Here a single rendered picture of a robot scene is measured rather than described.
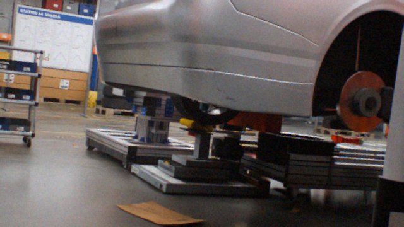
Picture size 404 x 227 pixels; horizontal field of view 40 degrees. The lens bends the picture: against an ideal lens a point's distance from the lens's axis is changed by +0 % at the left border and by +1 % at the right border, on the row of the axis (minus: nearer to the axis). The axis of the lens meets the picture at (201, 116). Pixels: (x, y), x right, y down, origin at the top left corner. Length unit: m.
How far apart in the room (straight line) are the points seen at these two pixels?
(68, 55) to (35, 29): 0.74
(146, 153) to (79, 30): 5.85
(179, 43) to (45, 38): 8.09
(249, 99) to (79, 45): 8.36
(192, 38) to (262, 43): 0.31
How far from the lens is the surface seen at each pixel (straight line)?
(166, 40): 2.60
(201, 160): 4.59
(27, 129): 5.99
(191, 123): 4.57
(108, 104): 11.90
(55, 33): 10.57
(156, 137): 5.49
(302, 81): 2.63
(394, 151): 0.51
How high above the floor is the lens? 0.83
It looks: 3 degrees down
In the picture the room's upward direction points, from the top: 7 degrees clockwise
